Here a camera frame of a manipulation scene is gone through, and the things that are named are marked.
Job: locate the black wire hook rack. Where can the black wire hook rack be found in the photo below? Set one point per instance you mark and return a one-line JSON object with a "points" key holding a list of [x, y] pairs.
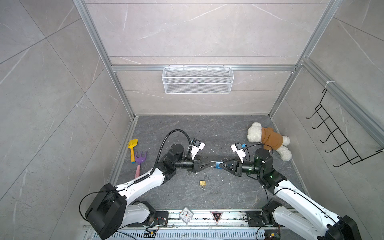
{"points": [[335, 132]]}

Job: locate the brass padlock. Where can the brass padlock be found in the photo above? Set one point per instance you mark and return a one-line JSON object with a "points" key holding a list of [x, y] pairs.
{"points": [[203, 183]]}

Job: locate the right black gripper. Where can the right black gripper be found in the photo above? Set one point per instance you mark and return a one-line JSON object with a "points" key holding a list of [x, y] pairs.
{"points": [[237, 171]]}

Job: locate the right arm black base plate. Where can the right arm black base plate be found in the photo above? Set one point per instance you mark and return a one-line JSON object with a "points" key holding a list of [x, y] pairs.
{"points": [[257, 218]]}

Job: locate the yellow toy shovel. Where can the yellow toy shovel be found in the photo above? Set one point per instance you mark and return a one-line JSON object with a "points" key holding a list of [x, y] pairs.
{"points": [[132, 143]]}

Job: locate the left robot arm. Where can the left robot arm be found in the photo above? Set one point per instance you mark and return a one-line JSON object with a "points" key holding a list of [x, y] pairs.
{"points": [[113, 207]]}

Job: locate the small white clock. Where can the small white clock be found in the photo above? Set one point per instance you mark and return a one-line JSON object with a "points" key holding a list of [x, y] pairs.
{"points": [[186, 215]]}

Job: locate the white wire mesh basket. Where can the white wire mesh basket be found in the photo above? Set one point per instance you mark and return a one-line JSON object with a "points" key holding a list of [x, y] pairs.
{"points": [[198, 80]]}

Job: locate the white teddy bear brown hoodie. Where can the white teddy bear brown hoodie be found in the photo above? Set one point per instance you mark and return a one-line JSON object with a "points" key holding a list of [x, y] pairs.
{"points": [[270, 139]]}

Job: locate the blue padlock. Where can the blue padlock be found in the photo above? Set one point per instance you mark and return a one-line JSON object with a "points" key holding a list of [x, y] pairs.
{"points": [[216, 164]]}

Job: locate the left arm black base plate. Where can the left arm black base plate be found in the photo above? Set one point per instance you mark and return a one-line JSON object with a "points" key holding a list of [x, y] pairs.
{"points": [[158, 218]]}

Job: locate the purple pink toy rake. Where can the purple pink toy rake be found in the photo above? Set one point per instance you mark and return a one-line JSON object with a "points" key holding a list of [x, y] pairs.
{"points": [[139, 159]]}

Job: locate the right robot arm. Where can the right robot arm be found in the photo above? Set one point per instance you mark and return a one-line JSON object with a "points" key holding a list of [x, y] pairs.
{"points": [[310, 220]]}

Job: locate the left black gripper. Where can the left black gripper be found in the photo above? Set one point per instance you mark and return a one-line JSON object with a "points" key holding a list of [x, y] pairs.
{"points": [[198, 166]]}

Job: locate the red triangle warning sign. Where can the red triangle warning sign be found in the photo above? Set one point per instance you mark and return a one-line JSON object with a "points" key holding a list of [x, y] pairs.
{"points": [[217, 216]]}

